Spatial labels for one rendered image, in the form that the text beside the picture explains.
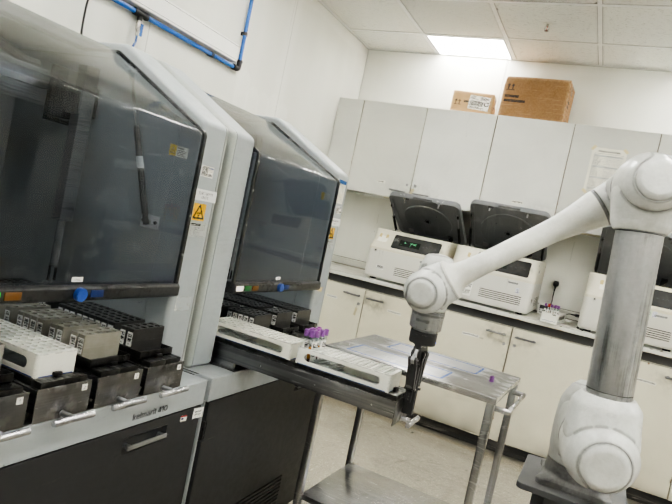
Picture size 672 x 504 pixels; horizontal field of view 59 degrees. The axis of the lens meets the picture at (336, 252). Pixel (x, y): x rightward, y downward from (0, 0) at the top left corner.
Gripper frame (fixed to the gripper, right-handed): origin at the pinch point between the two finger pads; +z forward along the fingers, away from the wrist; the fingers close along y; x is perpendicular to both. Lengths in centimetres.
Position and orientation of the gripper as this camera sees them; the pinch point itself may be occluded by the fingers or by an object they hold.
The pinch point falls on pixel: (409, 401)
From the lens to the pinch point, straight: 169.6
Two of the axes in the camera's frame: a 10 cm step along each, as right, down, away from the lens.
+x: 8.9, 2.0, -4.1
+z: -2.0, 9.8, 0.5
